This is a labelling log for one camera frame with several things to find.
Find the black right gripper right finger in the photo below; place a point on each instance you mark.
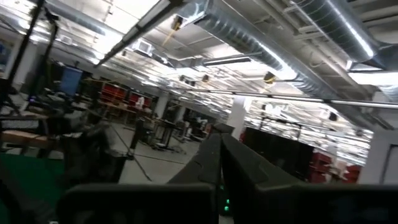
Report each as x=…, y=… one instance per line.
x=248, y=174

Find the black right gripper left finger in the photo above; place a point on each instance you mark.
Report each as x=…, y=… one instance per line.
x=199, y=174

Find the black cabinet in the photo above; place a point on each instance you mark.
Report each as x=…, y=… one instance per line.
x=276, y=152

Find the white column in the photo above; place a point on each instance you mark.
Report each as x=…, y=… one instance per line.
x=237, y=116

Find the red storage crates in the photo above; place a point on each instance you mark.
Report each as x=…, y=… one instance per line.
x=320, y=168

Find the long ceiling light tube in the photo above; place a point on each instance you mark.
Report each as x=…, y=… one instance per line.
x=311, y=99

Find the red storage shelf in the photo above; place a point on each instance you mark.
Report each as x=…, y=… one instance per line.
x=115, y=92

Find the blue monitor screen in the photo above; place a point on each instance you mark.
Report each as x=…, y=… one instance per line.
x=71, y=81

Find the green floor mat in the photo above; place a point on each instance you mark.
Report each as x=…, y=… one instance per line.
x=28, y=174

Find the wooden workbench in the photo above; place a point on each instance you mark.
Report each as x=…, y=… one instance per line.
x=21, y=137

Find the black tripod pole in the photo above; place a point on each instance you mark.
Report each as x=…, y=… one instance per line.
x=26, y=40

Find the silver ventilation duct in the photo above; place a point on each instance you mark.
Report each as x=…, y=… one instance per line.
x=248, y=40
x=339, y=25

